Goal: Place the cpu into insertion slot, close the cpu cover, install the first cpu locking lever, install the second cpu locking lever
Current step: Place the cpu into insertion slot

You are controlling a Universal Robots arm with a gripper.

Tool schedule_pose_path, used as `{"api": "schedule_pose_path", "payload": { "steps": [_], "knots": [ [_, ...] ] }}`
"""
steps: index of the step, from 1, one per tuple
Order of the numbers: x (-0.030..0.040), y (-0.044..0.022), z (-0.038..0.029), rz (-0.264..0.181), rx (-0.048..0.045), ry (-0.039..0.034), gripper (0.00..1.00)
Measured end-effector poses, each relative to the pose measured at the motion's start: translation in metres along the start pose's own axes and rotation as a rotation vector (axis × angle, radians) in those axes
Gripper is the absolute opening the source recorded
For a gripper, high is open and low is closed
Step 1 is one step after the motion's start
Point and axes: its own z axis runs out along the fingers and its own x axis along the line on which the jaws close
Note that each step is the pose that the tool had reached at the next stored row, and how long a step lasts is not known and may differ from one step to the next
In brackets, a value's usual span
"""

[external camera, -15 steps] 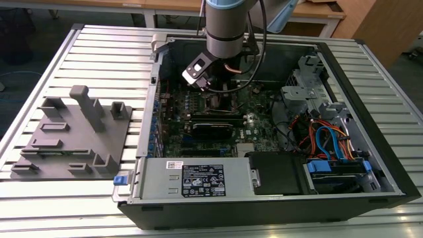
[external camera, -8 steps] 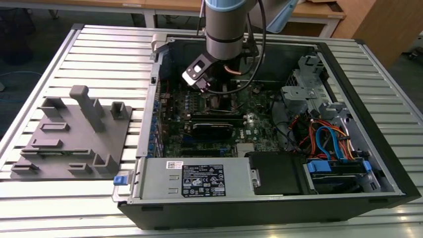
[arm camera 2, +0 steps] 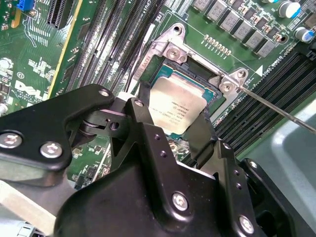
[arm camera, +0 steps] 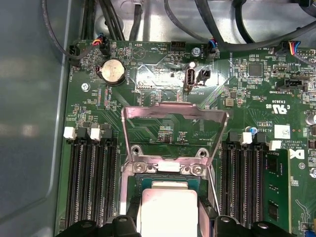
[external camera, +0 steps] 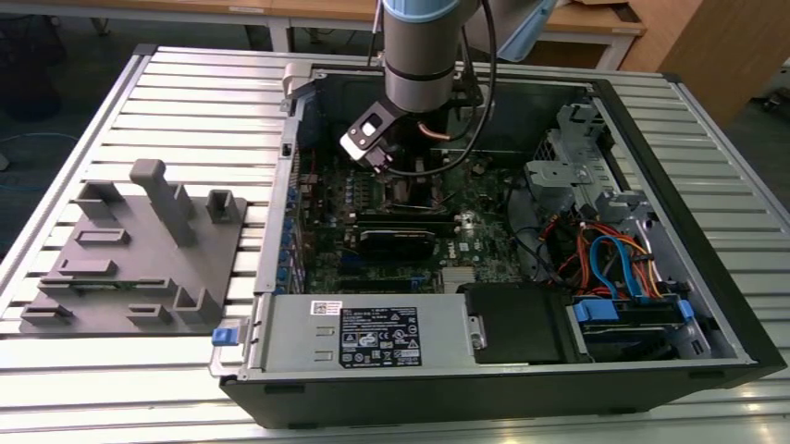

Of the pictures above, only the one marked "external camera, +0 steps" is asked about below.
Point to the metal locking lever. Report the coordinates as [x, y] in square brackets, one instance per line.
[449, 196]

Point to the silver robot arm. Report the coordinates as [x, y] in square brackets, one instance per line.
[419, 60]

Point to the CPU socket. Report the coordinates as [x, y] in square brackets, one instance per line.
[386, 194]

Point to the black RAM slot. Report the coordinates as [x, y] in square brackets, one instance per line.
[407, 219]
[407, 213]
[407, 216]

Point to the black expansion slot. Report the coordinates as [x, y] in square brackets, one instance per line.
[377, 286]

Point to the black graphics card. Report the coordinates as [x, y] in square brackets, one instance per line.
[395, 242]

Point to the green motherboard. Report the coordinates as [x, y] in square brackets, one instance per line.
[487, 231]

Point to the grey case latch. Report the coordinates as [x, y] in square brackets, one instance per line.
[297, 76]

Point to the silver disk bay cage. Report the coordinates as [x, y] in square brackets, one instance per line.
[555, 173]

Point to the silver chipset heatsink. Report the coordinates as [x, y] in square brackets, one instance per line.
[459, 274]

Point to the white barcode sticker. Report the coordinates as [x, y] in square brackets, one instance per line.
[325, 307]

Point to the wooden desk white legs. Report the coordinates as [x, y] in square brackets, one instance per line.
[593, 23]
[154, 5]

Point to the black rating label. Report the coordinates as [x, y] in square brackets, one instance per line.
[379, 337]

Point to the black plastic shroud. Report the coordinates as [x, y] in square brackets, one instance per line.
[525, 324]

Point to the silver power supply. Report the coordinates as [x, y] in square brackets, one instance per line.
[290, 333]

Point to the hard disk in blue carrier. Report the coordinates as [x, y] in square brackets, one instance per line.
[595, 312]

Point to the grey parts rack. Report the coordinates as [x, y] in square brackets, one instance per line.
[142, 259]

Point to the blue plastic latch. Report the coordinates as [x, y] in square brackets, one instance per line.
[223, 336]

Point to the wooden cabinet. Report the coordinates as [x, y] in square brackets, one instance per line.
[710, 46]

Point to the black PC case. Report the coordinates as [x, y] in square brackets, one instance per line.
[433, 402]

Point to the green RAM stick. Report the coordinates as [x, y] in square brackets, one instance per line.
[118, 285]

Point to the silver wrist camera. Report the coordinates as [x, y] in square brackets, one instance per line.
[370, 134]

